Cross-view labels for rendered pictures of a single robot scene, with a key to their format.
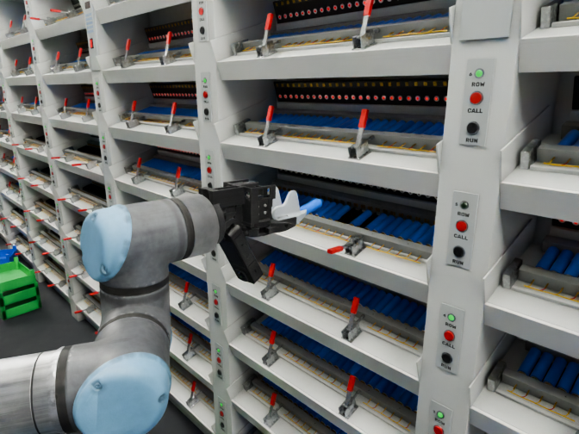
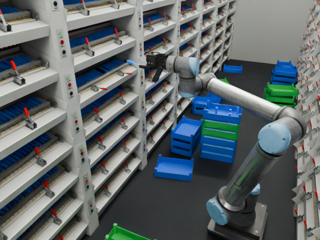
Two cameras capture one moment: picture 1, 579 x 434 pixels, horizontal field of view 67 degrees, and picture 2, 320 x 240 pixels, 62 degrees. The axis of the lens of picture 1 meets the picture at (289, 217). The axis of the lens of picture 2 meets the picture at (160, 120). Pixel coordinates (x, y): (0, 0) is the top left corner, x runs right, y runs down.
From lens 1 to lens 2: 1.90 m
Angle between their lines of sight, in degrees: 100
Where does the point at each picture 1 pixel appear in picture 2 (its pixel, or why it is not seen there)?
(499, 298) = not seen: hidden behind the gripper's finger
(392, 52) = (126, 9)
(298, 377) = (111, 139)
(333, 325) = (118, 106)
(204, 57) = (57, 19)
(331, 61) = (113, 14)
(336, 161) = (118, 47)
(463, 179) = (139, 38)
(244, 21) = not seen: outside the picture
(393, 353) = (129, 96)
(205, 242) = not seen: hidden behind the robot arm
